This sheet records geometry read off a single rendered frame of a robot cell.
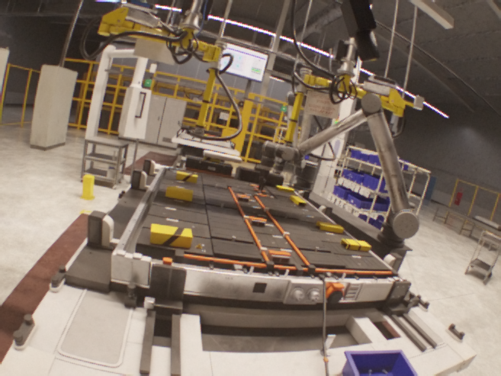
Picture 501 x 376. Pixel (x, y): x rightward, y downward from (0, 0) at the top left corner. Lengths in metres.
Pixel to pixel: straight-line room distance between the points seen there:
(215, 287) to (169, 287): 0.16
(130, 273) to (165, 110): 10.15
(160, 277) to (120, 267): 0.14
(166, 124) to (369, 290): 10.25
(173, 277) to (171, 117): 10.15
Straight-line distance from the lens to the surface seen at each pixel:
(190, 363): 0.80
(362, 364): 0.96
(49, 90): 7.35
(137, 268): 0.92
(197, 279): 0.92
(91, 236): 1.18
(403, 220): 1.91
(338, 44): 2.44
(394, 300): 1.38
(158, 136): 10.96
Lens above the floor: 1.46
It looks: 12 degrees down
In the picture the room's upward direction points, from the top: 14 degrees clockwise
